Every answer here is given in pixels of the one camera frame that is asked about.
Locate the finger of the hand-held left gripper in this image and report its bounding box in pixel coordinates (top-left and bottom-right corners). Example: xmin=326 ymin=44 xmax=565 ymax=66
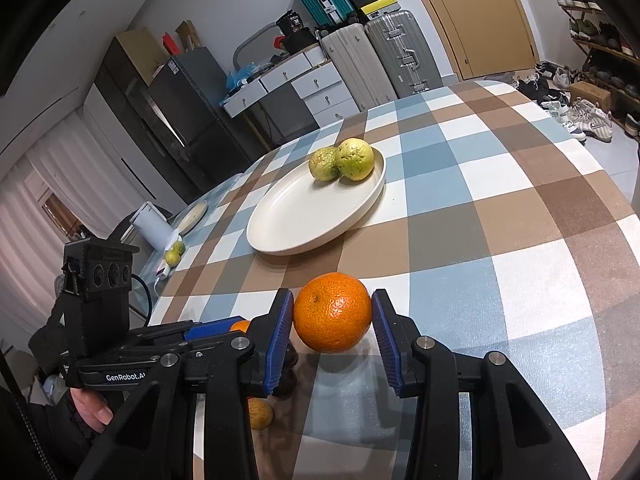
xmin=127 ymin=316 xmax=251 ymax=359

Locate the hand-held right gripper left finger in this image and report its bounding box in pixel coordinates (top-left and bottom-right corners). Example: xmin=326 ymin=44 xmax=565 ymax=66
xmin=75 ymin=288 xmax=296 ymax=480

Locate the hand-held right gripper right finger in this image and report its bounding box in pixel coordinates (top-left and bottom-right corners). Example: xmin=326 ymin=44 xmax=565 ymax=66
xmin=370 ymin=288 xmax=592 ymax=480

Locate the dark purple round fruit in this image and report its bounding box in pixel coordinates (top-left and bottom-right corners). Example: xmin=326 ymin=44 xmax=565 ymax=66
xmin=270 ymin=347 xmax=299 ymax=398

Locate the large orange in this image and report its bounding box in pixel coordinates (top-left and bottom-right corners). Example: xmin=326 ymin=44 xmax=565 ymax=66
xmin=293 ymin=272 xmax=373 ymax=354

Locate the large cream plate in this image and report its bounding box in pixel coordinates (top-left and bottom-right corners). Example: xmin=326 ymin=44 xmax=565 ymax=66
xmin=246 ymin=145 xmax=387 ymax=257

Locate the person's left forearm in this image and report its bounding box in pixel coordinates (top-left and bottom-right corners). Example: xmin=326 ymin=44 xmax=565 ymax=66
xmin=20 ymin=305 xmax=111 ymax=480

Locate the person's left hand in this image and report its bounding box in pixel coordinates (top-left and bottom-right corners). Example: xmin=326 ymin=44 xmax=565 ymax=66
xmin=70 ymin=387 xmax=115 ymax=433

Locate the white curtain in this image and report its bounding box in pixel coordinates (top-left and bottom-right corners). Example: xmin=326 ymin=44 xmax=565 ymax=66
xmin=0 ymin=110 xmax=138 ymax=356

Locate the white kettle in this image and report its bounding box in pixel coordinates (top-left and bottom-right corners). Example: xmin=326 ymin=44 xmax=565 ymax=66
xmin=130 ymin=201 xmax=173 ymax=251

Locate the small cream plate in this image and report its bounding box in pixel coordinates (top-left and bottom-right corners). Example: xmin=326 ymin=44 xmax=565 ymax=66
xmin=176 ymin=200 xmax=208 ymax=233

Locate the checked tablecloth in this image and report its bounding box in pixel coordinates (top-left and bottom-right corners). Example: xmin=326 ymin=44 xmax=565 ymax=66
xmin=135 ymin=80 xmax=640 ymax=480

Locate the green guava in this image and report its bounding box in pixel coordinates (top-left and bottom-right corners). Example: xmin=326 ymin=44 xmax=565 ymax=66
xmin=308 ymin=146 xmax=343 ymax=182
xmin=335 ymin=138 xmax=375 ymax=182

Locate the dark grey fridge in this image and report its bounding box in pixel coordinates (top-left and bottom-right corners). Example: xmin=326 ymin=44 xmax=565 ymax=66
xmin=146 ymin=46 xmax=266 ymax=161

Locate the large cardboard box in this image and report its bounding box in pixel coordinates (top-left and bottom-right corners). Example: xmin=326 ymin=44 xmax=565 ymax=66
xmin=116 ymin=27 xmax=168 ymax=86

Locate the blue plastic bag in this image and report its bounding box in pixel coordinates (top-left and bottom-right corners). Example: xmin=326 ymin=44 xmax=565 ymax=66
xmin=227 ymin=62 xmax=266 ymax=96

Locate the white drawer desk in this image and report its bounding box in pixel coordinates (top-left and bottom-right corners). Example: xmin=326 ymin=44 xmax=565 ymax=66
xmin=222 ymin=50 xmax=362 ymax=133

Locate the beige suitcase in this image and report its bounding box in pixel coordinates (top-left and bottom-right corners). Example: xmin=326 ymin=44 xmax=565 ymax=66
xmin=320 ymin=24 xmax=401 ymax=111

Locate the silver suitcase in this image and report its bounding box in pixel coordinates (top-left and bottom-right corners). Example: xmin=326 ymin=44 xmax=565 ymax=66
xmin=365 ymin=10 xmax=443 ymax=100

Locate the pile of sneakers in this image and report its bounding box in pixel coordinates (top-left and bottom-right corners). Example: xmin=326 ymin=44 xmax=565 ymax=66
xmin=512 ymin=60 xmax=616 ymax=143

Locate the brown cardboard box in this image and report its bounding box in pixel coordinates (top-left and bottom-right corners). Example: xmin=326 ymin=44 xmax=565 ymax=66
xmin=570 ymin=81 xmax=612 ymax=111

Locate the yellow black box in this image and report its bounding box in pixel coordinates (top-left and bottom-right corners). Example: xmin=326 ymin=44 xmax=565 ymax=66
xmin=359 ymin=0 xmax=403 ymax=17

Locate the tan wooden door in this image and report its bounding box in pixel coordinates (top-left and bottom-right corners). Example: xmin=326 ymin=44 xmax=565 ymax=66
xmin=400 ymin=0 xmax=540 ymax=81

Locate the wooden shoe rack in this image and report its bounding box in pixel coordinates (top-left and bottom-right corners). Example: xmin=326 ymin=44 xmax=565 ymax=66
xmin=535 ymin=0 xmax=640 ymax=136

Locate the row of assorted shoes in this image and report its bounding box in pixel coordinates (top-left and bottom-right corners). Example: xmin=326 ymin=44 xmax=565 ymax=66
xmin=535 ymin=0 xmax=640 ymax=133

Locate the black cable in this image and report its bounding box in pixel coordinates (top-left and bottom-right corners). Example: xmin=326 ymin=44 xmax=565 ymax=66
xmin=129 ymin=277 xmax=153 ymax=323

